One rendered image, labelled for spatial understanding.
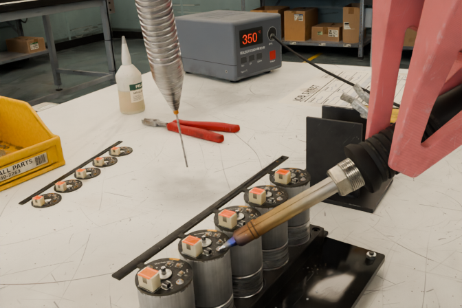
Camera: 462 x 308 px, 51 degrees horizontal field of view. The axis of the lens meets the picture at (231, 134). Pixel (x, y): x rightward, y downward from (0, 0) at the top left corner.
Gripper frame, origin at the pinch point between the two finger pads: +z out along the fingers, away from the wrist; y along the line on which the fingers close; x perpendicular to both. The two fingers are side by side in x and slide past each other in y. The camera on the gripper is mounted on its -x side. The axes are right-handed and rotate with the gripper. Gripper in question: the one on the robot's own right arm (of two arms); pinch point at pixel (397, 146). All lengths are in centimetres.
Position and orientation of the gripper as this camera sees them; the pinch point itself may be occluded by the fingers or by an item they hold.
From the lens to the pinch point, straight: 23.4
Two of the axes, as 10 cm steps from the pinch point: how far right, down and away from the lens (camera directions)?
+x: 8.8, 3.6, 3.0
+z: -4.3, 8.7, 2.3
